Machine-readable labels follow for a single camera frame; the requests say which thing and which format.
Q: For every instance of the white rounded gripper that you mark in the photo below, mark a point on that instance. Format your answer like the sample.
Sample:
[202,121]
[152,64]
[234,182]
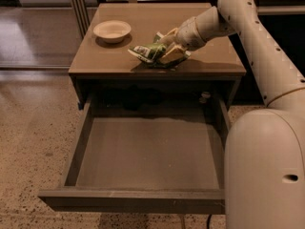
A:
[188,34]

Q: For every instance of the brown cabinet with counter top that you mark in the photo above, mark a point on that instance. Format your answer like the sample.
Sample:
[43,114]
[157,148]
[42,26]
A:
[113,80]

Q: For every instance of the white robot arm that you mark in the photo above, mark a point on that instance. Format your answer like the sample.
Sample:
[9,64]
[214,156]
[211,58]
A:
[265,149]

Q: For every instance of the white ceramic bowl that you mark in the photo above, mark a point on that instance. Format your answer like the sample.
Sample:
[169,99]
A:
[113,31]

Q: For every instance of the small white knob in cabinet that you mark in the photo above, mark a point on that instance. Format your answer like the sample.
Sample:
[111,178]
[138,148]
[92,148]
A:
[205,96]

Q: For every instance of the green jalapeno chip bag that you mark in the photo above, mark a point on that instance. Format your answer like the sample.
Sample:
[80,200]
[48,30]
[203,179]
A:
[150,53]

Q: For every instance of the metal window frame post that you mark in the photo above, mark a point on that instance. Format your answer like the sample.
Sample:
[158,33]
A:
[81,14]

